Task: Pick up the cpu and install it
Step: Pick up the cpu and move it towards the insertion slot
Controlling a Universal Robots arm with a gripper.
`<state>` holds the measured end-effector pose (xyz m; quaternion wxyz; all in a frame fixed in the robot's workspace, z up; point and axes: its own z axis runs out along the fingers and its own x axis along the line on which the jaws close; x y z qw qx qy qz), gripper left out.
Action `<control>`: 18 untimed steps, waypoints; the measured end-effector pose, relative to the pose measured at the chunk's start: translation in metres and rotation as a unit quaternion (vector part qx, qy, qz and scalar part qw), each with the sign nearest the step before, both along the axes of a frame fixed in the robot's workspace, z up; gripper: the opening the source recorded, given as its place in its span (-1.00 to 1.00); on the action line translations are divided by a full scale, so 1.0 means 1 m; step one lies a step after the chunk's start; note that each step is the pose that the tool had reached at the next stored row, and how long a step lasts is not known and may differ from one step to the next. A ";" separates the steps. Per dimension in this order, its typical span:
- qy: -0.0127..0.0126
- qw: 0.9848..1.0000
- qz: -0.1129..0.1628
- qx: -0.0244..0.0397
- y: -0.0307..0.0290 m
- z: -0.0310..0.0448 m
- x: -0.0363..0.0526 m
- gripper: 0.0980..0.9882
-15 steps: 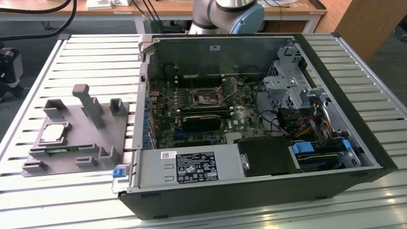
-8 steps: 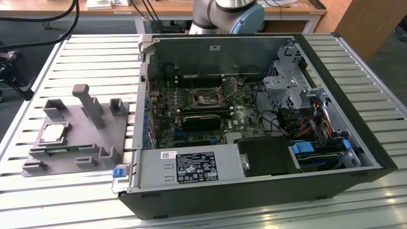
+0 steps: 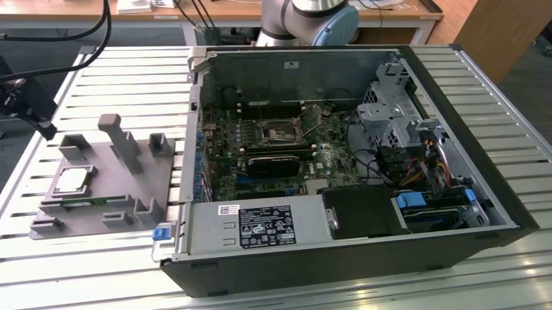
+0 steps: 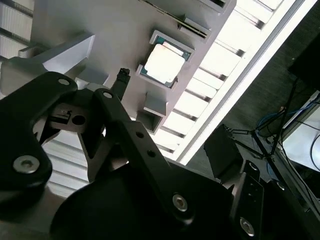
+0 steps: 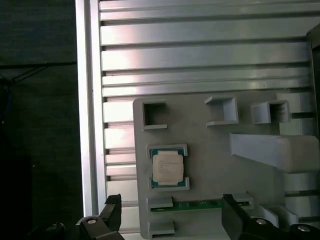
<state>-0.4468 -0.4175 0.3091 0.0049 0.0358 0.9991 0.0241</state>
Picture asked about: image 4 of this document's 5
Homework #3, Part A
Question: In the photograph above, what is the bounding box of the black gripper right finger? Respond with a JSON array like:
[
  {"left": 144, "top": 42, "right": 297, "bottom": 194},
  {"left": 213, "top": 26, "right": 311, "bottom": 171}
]
[{"left": 203, "top": 124, "right": 308, "bottom": 240}]

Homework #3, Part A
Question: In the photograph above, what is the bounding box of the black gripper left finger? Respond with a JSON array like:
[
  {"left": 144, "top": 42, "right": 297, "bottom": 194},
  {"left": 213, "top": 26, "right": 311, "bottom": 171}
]
[{"left": 0, "top": 67, "right": 196, "bottom": 240}]

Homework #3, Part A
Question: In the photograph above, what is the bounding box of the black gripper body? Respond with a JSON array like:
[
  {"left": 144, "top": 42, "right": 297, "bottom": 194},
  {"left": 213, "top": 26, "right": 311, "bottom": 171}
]
[{"left": 49, "top": 162, "right": 232, "bottom": 240}]

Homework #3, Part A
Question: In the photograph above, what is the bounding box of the silver green CPU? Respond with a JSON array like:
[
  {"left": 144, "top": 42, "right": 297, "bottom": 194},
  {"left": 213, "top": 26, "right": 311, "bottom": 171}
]
[{"left": 139, "top": 34, "right": 195, "bottom": 89}]

